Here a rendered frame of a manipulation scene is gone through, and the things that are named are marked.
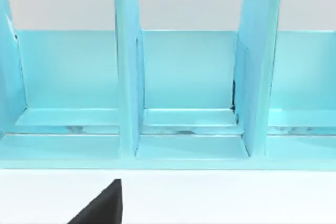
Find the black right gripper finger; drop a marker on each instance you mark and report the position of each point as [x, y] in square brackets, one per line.
[107, 205]

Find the light blue rack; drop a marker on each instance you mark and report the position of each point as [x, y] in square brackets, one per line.
[183, 77]

